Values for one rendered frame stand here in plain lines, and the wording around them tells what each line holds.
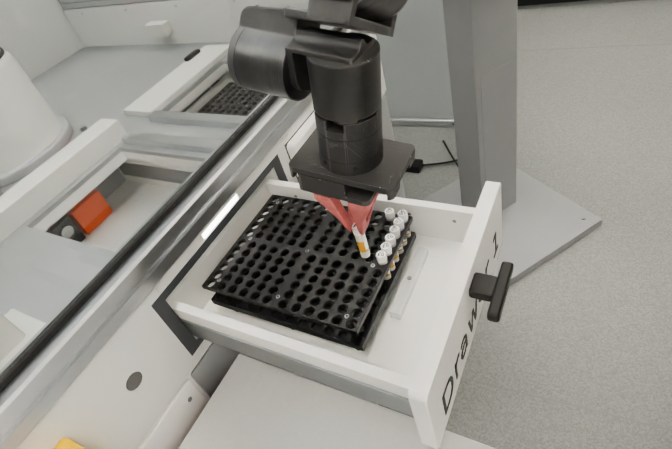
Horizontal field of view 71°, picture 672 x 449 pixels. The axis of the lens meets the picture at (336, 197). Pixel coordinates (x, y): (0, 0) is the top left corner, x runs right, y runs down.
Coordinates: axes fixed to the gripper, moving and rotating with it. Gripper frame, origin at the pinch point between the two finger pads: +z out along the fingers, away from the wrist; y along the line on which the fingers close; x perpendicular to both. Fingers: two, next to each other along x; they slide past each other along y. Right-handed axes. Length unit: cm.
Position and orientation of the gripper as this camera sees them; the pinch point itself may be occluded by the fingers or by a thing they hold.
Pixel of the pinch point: (357, 223)
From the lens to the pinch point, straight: 49.8
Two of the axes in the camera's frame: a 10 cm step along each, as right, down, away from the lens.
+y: -9.1, -2.3, 3.6
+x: -4.2, 6.5, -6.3
